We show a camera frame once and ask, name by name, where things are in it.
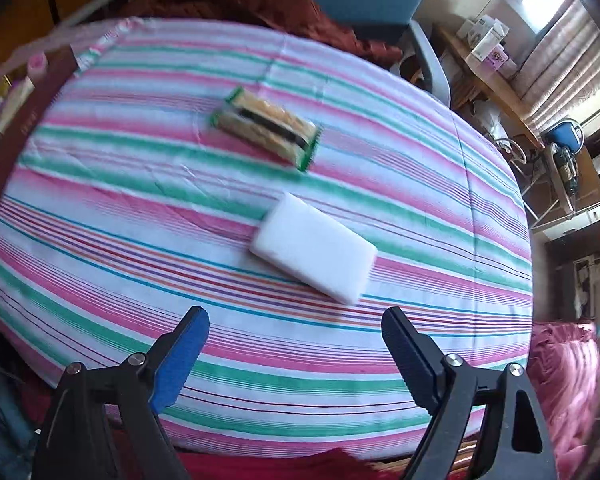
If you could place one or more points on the pink quilted cloth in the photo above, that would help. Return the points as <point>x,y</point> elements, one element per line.
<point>565,385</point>

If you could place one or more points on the green machine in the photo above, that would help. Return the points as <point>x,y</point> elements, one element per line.
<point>565,170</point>

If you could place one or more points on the white sponge block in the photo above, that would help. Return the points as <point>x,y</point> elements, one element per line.
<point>312,245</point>

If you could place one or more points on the red cloth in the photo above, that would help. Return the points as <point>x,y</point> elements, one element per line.
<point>305,467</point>

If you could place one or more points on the small pink box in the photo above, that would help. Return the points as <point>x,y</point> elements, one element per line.
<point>500,60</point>

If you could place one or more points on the beige snack packet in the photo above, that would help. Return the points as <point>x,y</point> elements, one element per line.
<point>19,92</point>

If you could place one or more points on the small white carton box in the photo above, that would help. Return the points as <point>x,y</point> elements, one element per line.
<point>472,25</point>

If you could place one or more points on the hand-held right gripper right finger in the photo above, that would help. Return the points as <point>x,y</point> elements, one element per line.
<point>407,355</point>

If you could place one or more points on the green-edged biscuit packet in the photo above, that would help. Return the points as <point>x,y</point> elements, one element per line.
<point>265,125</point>

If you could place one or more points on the striped tablecloth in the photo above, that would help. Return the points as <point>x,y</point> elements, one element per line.
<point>130,220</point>

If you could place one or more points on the pink round snack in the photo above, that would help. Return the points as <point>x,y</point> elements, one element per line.
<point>37,64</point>

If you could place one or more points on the rectangular metal tin box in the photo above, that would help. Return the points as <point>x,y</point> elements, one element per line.
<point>25,120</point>

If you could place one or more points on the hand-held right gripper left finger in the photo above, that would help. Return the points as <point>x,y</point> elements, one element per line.
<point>180,360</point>

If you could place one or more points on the small work table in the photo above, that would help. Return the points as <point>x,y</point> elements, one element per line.
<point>592,205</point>

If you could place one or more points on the wooden wardrobe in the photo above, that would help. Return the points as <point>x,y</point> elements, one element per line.
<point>20,20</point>

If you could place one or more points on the dark blue cloth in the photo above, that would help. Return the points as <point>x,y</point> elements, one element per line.
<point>5,410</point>

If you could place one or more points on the wooden desk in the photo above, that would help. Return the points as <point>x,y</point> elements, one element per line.
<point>495,90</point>

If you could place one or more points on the patterned pink curtain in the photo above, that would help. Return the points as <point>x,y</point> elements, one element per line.
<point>565,70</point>

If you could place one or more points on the maroon cloth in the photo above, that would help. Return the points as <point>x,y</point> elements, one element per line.
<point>260,10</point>

